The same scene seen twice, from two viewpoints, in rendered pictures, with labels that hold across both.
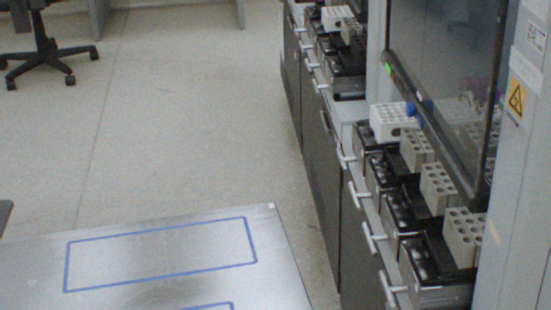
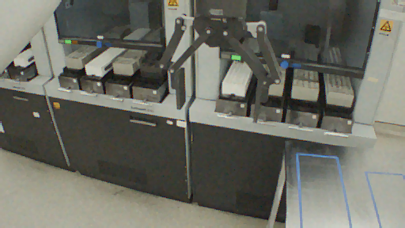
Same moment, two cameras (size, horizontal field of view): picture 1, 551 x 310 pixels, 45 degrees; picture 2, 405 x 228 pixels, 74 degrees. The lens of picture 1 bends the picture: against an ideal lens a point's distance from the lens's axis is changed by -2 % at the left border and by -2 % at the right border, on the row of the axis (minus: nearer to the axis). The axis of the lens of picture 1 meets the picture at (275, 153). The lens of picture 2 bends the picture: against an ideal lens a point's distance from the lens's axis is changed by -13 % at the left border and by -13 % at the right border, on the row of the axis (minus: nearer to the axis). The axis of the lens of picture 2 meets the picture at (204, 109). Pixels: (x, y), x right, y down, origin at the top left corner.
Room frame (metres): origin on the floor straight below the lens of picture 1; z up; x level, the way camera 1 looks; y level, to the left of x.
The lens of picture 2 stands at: (1.08, 0.88, 1.49)
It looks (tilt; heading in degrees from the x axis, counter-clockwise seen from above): 33 degrees down; 291
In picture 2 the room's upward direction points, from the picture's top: straight up
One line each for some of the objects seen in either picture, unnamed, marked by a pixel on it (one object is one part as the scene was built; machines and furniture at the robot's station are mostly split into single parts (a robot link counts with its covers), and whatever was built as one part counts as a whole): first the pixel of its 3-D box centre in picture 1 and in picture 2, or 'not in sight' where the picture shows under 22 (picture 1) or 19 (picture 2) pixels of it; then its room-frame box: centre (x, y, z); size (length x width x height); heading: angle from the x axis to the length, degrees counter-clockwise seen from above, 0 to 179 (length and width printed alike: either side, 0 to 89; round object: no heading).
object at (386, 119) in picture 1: (434, 120); (239, 76); (1.39, -0.38, 0.83); 0.30 x 0.10 x 0.06; 95
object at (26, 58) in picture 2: not in sight; (35, 53); (2.65, -0.28, 0.83); 0.30 x 0.10 x 0.06; 95
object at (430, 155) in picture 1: (422, 151); not in sight; (1.23, -0.32, 0.85); 0.12 x 0.02 x 0.06; 5
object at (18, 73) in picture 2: not in sight; (51, 52); (2.66, -0.41, 0.78); 0.73 x 0.14 x 0.09; 95
